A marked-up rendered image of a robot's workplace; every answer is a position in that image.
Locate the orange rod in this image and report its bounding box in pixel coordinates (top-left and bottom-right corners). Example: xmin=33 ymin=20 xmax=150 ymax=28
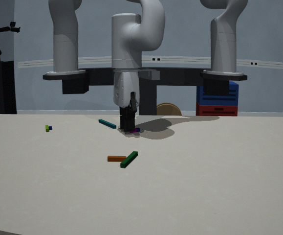
xmin=108 ymin=156 xmax=126 ymax=162

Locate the dark green rod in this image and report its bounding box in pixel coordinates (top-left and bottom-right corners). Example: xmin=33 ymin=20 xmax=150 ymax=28
xmin=120 ymin=151 xmax=138 ymax=168

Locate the dark teal rod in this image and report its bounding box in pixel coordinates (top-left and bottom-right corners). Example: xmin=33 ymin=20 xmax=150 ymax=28
xmin=99 ymin=119 xmax=116 ymax=129

